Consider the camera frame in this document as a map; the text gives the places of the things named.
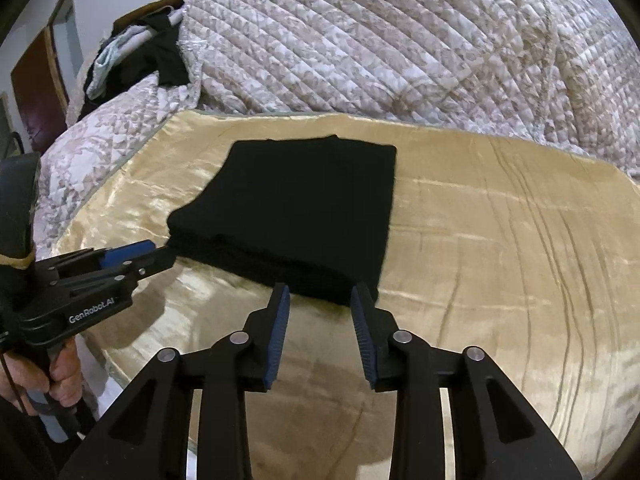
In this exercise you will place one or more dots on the brown wooden door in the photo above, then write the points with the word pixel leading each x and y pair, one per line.
pixel 37 95

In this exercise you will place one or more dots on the person's left hand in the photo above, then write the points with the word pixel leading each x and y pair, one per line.
pixel 67 370

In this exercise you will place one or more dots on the pale blue garment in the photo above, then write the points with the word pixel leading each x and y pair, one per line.
pixel 107 57

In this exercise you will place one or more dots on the black garment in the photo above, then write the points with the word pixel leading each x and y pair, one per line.
pixel 167 60

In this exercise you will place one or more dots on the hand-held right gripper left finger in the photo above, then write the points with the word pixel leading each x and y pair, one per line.
pixel 280 330

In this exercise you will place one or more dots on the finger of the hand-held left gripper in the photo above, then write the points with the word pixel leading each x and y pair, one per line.
pixel 127 253
pixel 150 263

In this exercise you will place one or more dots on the quilted floral bedspread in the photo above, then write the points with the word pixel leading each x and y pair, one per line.
pixel 375 35

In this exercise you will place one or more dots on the golden satin blanket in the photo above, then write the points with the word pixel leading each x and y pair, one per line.
pixel 500 260

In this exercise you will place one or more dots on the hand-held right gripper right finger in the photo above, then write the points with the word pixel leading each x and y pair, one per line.
pixel 362 330

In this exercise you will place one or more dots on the brown wooden headboard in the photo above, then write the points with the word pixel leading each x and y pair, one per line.
pixel 135 15

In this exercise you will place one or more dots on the black pants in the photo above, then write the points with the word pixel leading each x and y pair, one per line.
pixel 300 210

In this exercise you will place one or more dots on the white bed sheet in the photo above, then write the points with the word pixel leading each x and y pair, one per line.
pixel 97 385

